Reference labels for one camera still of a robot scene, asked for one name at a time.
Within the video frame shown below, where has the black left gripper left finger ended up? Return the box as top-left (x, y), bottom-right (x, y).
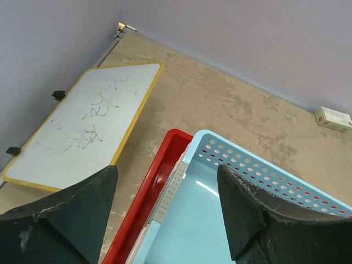
top-left (1, 166), bottom-right (118, 263)

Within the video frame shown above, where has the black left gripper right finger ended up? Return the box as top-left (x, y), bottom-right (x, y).
top-left (217, 165), bottom-right (351, 263)

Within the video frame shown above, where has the light blue perforated basket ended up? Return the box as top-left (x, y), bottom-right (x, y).
top-left (133, 130), bottom-right (351, 263)

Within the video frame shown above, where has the pink perforated basket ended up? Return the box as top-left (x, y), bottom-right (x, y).
top-left (125, 223), bottom-right (151, 264)

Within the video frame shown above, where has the yellow framed whiteboard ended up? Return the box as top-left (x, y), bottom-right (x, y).
top-left (2, 62), bottom-right (163, 191)

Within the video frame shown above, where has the red plastic tray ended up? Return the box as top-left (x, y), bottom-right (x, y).
top-left (103, 129), bottom-right (193, 263)

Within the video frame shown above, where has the small white green box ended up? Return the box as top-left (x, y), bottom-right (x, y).
top-left (315, 107), bottom-right (352, 132)

